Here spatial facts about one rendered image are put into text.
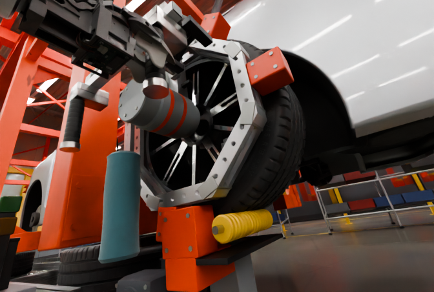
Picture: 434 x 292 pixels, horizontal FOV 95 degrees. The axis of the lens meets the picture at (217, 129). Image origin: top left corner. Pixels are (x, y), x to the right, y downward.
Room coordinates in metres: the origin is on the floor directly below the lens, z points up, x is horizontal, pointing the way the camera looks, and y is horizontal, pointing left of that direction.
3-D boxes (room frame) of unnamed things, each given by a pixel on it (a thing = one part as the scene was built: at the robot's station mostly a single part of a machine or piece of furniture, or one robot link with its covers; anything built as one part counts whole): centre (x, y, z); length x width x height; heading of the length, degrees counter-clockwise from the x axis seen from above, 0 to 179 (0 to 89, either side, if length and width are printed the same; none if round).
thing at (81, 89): (0.49, 0.37, 0.93); 0.09 x 0.05 x 0.05; 148
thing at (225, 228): (0.60, -0.04, 0.51); 0.29 x 0.06 x 0.06; 148
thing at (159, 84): (0.29, 0.10, 0.83); 0.04 x 0.04 x 0.16
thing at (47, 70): (2.93, 1.46, 2.54); 2.58 x 0.12 x 0.42; 148
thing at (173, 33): (0.31, 0.08, 0.93); 0.09 x 0.05 x 0.05; 148
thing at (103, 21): (0.18, 0.16, 0.80); 0.12 x 0.08 x 0.09; 148
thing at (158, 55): (0.26, 0.08, 0.81); 0.09 x 0.03 x 0.06; 140
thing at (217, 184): (0.58, 0.12, 0.85); 0.54 x 0.07 x 0.54; 58
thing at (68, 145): (0.47, 0.38, 0.83); 0.04 x 0.04 x 0.16
